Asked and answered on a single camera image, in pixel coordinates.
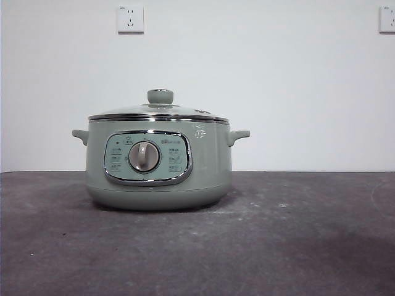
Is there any sage green electric cooking pot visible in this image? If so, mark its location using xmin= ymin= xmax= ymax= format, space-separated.
xmin=71 ymin=118 xmax=251 ymax=212

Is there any glass lid with green knob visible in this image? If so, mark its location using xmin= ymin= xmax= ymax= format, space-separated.
xmin=88 ymin=89 xmax=231 ymax=123

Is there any white wall power socket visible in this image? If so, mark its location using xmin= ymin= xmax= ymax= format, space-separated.
xmin=378 ymin=5 xmax=395 ymax=34
xmin=117 ymin=5 xmax=145 ymax=35

